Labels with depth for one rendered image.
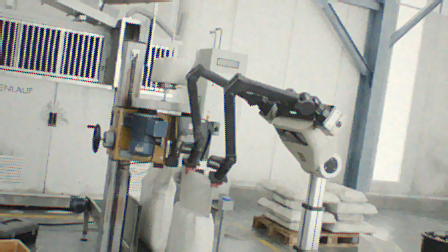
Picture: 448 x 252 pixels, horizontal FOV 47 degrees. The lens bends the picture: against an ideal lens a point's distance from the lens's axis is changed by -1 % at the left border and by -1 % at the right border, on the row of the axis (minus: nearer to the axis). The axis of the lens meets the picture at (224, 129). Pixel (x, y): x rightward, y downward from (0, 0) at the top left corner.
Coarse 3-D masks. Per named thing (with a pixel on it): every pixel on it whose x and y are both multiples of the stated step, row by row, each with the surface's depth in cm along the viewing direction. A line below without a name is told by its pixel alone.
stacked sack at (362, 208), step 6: (324, 204) 618; (330, 204) 611; (336, 204) 604; (342, 204) 605; (348, 204) 609; (354, 204) 613; (360, 204) 618; (366, 204) 625; (330, 210) 608; (336, 210) 598; (342, 210) 600; (348, 210) 604; (354, 210) 607; (360, 210) 612; (366, 210) 616; (372, 210) 620
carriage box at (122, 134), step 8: (112, 112) 332; (120, 112) 315; (128, 112) 318; (160, 112) 347; (112, 120) 336; (120, 120) 316; (168, 120) 328; (112, 128) 329; (120, 128) 316; (128, 128) 319; (168, 128) 329; (120, 136) 317; (128, 136) 319; (120, 144) 318; (128, 144) 320; (112, 152) 322; (160, 152) 329; (128, 160) 321; (136, 160) 323; (144, 160) 325; (152, 160) 327; (160, 160) 329
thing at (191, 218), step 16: (192, 176) 309; (192, 192) 306; (208, 192) 292; (176, 208) 317; (192, 208) 304; (208, 208) 290; (176, 224) 311; (192, 224) 295; (208, 224) 296; (176, 240) 306; (192, 240) 293; (208, 240) 296
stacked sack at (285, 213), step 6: (276, 210) 598; (282, 210) 589; (288, 210) 582; (294, 210) 583; (282, 216) 585; (288, 216) 575; (294, 216) 571; (300, 216) 574; (324, 216) 590; (330, 216) 593; (294, 222) 576; (324, 222) 591; (330, 222) 595
